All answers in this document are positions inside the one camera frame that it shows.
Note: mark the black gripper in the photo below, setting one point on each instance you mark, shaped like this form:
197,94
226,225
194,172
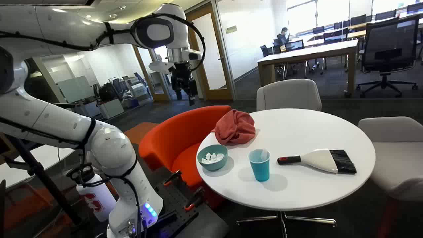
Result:
182,80

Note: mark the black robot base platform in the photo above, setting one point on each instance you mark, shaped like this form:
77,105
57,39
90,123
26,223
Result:
176,209

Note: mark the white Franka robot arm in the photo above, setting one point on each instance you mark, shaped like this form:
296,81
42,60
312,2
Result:
44,120

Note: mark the blue plastic cup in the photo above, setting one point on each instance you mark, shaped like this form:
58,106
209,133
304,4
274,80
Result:
260,172

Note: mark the orange armchair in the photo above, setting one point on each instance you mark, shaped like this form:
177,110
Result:
176,133

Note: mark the red cloth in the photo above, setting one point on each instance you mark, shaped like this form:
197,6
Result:
235,127

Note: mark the white pieces in bowl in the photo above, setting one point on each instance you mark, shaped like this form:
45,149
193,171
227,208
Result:
212,158

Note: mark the teal bowl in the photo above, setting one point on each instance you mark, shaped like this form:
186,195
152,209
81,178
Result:
212,166

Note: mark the white upholstered chair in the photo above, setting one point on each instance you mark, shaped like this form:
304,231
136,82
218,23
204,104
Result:
397,150
288,94

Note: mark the seated person in dark clothes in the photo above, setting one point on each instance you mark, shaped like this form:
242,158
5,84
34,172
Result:
282,38

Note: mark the long wooden table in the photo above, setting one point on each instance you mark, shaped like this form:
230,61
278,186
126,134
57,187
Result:
308,53

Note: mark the white bottle with red mark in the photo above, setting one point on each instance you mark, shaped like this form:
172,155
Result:
99,199

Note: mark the small white round table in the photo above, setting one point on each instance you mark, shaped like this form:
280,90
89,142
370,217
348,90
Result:
44,157

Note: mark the metal table base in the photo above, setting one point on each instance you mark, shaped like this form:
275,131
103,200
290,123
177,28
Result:
282,217

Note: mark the black tripod pole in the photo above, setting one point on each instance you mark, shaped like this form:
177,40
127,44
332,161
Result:
40,174

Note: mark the black office chair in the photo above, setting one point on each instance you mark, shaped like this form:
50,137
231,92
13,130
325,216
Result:
390,44

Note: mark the door with wooden frame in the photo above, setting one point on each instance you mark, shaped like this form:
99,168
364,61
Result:
212,48

